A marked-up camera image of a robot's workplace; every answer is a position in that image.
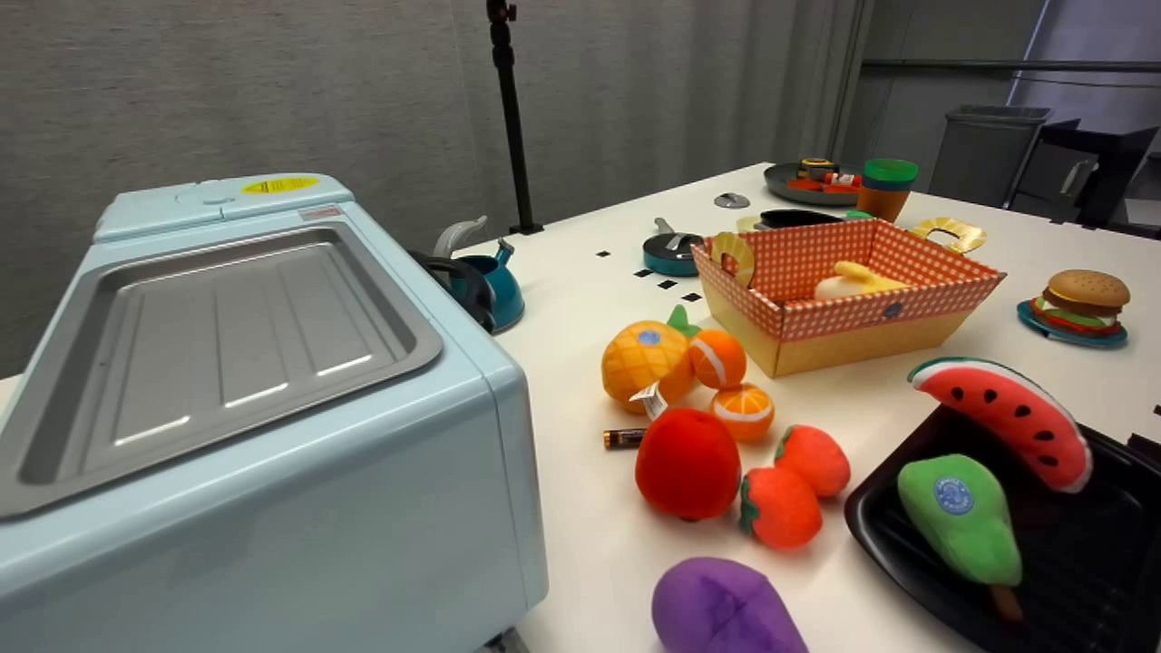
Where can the yellow banana plush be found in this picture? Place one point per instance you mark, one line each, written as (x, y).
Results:
(858, 286)

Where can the grey curtain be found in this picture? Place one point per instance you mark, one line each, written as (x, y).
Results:
(242, 84)

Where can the teal toy kettle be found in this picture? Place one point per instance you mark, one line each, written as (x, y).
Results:
(496, 291)

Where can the red strawberry plush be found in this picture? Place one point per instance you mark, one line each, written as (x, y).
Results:
(812, 461)
(781, 508)

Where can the black camera stand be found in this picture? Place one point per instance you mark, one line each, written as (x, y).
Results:
(513, 123)

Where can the orange pineapple plush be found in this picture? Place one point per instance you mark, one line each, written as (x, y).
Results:
(640, 365)

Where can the light blue toy oven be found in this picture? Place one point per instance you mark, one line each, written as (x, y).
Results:
(363, 486)

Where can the green pear plush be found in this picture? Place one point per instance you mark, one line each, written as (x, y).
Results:
(962, 519)

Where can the orange fruit plush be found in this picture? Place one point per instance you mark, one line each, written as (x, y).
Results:
(721, 361)

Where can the green lidded toy jar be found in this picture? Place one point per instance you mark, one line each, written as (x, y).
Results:
(889, 188)

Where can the red apple plush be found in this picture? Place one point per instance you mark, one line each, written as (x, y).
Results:
(688, 467)

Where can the black oven tray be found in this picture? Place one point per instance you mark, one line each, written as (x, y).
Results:
(1088, 567)

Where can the orange dotted cardboard box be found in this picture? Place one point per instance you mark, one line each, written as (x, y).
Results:
(845, 331)

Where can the dark bowl with food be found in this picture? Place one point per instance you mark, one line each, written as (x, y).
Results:
(812, 188)

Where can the orange half plush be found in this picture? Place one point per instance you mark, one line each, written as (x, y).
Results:
(742, 414)

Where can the yellow toy cheese slice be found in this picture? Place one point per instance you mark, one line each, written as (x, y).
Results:
(949, 234)

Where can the dark grey bin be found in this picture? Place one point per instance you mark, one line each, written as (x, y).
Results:
(983, 149)

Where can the purple eggplant plush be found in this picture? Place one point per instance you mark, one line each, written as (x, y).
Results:
(721, 610)

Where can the toy burger on plate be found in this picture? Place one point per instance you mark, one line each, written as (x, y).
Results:
(1080, 304)

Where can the watermelon slice plush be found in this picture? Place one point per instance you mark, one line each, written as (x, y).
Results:
(1011, 411)

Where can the black chair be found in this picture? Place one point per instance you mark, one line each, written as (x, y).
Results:
(1094, 170)

